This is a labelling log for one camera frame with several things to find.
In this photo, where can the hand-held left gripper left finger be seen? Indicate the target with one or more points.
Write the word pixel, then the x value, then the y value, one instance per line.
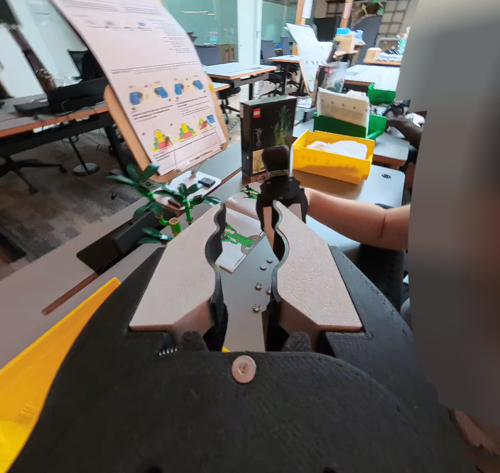
pixel 179 278

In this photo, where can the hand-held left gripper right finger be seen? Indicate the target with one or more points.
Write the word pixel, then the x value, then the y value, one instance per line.
pixel 312 281

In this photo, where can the person's right forearm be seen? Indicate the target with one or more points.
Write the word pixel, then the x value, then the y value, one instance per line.
pixel 351 215

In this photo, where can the black lego set box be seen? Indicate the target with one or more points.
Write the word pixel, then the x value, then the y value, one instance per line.
pixel 265 129

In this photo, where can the lego instruction booklet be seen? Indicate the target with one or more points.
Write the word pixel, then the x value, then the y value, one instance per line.
pixel 234 248

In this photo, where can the green lego bamboo plant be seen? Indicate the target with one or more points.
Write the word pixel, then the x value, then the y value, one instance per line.
pixel 152 196

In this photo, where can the clear plastic lego box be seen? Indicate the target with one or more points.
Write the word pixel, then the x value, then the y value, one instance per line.
pixel 334 77

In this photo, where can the yellow bin with bags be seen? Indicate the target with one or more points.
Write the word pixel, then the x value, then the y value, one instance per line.
pixel 332 168

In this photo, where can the white plastic bags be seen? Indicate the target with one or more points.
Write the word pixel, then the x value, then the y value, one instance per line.
pixel 340 148

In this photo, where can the large green plastic bin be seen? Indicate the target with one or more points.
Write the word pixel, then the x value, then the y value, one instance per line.
pixel 336 127

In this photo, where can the person's dark trousers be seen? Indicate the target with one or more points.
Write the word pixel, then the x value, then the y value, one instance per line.
pixel 381 274

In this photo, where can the small black flat block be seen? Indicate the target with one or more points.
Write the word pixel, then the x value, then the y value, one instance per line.
pixel 206 182

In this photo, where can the white booklet stack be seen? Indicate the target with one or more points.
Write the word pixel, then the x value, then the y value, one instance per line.
pixel 343 106

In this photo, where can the white stand base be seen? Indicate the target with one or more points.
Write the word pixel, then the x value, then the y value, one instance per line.
pixel 187 182

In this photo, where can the grey desk with wood edge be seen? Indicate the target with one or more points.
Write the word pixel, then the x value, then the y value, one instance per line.
pixel 238 71

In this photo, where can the white printed poster sheet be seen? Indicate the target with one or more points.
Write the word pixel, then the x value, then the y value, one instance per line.
pixel 312 49

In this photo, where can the small green plastic bin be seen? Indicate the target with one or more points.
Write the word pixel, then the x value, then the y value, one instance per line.
pixel 381 95

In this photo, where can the cardboard box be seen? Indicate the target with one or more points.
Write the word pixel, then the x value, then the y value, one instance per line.
pixel 345 43

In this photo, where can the printed instruction sheet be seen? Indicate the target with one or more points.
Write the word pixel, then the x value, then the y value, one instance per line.
pixel 136 71

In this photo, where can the black office chair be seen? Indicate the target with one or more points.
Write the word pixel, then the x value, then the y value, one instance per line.
pixel 23 166

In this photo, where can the empty yellow plastic bin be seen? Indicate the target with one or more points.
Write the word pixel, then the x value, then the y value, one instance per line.
pixel 23 395

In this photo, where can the black bag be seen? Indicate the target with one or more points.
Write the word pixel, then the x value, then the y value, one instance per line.
pixel 78 94

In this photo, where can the wooden edged side desk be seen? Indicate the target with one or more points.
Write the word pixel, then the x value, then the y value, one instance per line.
pixel 39 120

